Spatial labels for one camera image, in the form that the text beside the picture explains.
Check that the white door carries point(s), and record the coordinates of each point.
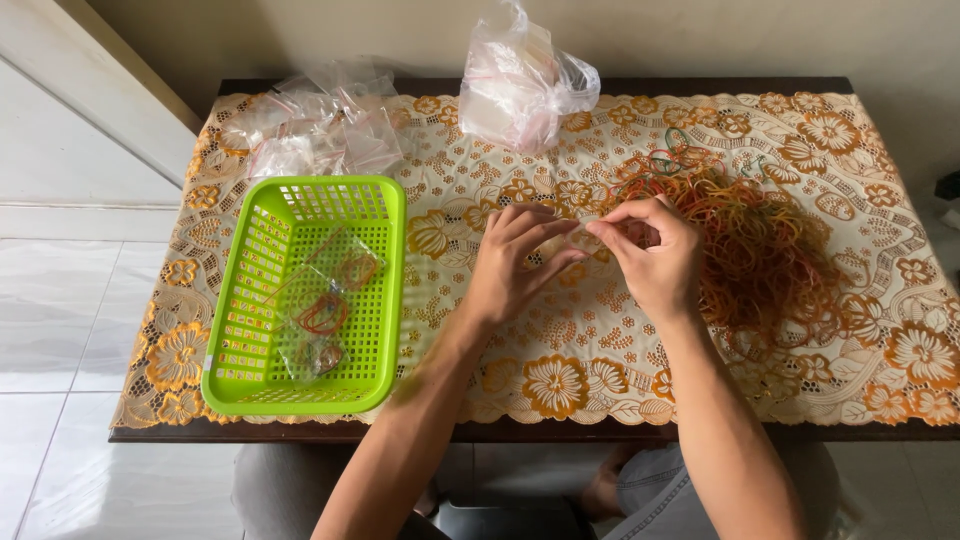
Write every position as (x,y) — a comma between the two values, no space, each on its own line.
(75,135)

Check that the zip bag with mixed bands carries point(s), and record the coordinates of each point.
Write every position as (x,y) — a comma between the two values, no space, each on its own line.
(319,358)

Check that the heap of empty zip bags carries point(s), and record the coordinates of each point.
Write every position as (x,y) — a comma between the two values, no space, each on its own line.
(330,124)

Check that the person's left hand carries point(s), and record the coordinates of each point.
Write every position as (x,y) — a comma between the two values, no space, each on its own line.
(506,270)

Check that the zip bag with orange bands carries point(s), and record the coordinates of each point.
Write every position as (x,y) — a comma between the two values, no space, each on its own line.
(356,266)

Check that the dark wooden table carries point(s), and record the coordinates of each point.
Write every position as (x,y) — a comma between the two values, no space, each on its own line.
(525,433)

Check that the pile of loose rubber bands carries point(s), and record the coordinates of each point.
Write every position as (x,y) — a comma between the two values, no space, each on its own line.
(750,247)

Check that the person's grey shorts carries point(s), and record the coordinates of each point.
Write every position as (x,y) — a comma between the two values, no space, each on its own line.
(285,487)

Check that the small clear zip bag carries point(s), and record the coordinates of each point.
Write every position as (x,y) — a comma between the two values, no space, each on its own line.
(578,241)

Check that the green plastic basket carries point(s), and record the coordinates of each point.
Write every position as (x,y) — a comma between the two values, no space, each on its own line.
(375,360)

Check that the person's right hand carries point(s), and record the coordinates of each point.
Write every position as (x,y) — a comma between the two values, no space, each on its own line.
(667,274)

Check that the zip bag with red bands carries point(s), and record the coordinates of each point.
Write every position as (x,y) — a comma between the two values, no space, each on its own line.
(319,311)

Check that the black stool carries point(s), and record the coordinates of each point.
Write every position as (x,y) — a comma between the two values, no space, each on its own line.
(510,521)

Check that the orange floral lace tablecloth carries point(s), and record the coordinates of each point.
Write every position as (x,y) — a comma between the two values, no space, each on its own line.
(525,375)

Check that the large clear plastic bag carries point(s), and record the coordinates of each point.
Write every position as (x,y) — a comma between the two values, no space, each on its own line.
(517,90)

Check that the person's bare foot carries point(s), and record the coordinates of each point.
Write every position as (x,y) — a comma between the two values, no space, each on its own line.
(604,491)

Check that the small black object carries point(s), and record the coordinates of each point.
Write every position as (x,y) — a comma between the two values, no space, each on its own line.
(949,186)

